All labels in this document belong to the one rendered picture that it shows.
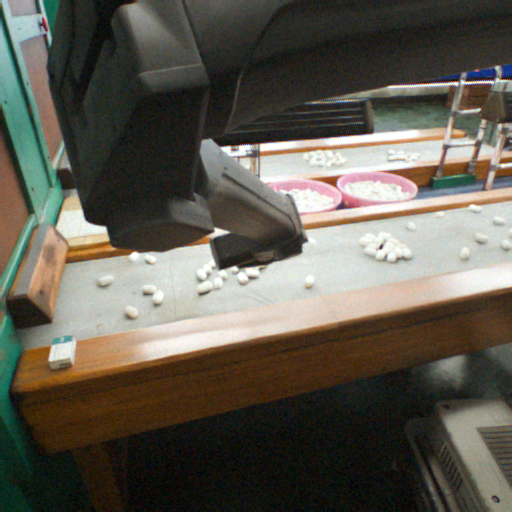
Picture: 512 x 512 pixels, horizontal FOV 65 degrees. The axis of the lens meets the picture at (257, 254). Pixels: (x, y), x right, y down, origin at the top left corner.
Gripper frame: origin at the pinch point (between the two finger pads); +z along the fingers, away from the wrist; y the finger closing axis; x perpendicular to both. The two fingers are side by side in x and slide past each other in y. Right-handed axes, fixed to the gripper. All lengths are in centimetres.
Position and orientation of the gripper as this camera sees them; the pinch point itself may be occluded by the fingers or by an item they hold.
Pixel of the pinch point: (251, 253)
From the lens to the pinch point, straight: 82.3
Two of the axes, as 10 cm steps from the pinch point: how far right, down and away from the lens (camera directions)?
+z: -2.0, 1.5, 9.7
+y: -9.6, 1.5, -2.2
